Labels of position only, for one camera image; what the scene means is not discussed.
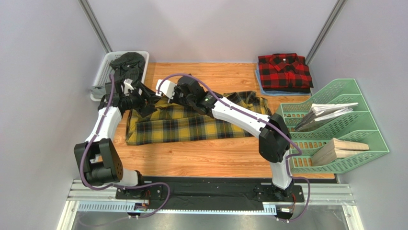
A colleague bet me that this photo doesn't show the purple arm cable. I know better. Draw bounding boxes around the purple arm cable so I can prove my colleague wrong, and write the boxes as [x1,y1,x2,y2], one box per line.
[157,73,310,223]
[79,73,171,219]

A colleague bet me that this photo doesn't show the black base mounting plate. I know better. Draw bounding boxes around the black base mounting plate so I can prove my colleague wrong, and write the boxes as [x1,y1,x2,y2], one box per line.
[113,176,307,211]

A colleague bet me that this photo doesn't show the right aluminium corner post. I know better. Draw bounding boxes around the right aluminium corner post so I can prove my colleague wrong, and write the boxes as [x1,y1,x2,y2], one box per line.
[306,0,348,66]

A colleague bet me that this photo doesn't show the aluminium frame rail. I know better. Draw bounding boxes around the aluminium frame rail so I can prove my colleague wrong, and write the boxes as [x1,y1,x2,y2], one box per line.
[58,180,363,230]

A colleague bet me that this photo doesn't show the red black plaid folded shirt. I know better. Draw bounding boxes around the red black plaid folded shirt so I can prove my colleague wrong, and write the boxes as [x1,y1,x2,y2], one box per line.
[258,53,314,92]

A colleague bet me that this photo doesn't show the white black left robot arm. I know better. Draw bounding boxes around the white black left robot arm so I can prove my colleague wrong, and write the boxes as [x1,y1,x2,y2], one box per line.
[74,75,161,191]

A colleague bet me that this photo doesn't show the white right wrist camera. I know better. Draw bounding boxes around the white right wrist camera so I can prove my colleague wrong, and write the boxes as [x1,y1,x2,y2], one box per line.
[156,79,177,99]

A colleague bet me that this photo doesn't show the aluminium corner post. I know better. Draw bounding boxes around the aluminium corner post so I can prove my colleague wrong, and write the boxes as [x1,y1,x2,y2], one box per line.
[78,0,113,53]
[306,0,348,66]

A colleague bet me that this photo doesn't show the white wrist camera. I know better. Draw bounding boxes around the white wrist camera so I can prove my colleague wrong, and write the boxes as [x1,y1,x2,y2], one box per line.
[156,79,177,99]
[123,79,134,96]

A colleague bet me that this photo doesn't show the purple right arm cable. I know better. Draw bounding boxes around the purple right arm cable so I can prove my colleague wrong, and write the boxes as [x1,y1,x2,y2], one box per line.
[157,73,310,223]

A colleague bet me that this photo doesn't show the white plastic laundry basket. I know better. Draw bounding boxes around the white plastic laundry basket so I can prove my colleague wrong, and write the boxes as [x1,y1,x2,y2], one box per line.
[90,51,150,102]

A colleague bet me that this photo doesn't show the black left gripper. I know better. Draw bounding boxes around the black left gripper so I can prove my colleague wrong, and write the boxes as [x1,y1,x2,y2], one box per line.
[120,82,163,118]

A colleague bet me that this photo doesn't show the yellow black plaid shirt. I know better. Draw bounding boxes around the yellow black plaid shirt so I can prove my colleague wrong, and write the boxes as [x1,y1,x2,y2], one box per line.
[125,91,273,146]

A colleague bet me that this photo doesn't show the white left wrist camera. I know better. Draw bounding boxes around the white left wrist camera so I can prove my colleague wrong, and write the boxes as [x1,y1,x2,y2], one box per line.
[123,79,134,96]

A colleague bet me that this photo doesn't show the dark grey shirt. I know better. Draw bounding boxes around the dark grey shirt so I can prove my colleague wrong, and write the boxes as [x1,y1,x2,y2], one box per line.
[109,52,145,88]

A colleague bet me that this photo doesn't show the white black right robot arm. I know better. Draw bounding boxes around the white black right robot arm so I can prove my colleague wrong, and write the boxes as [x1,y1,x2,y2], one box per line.
[156,74,296,201]

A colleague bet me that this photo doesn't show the green plastic file organizer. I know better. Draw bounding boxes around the green plastic file organizer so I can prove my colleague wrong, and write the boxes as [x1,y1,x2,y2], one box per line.
[276,79,389,173]

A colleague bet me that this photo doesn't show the left aluminium corner post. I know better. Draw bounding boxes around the left aluminium corner post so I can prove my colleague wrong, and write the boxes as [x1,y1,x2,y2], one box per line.
[78,0,113,53]

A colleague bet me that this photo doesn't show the white paper stack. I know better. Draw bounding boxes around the white paper stack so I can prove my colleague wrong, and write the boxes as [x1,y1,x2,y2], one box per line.
[295,103,359,132]

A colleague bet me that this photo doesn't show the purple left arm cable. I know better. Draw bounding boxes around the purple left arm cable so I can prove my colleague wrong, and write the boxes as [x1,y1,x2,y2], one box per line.
[79,73,171,219]

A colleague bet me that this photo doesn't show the wooden block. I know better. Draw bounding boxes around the wooden block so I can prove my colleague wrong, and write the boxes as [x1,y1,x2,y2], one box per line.
[311,138,370,166]

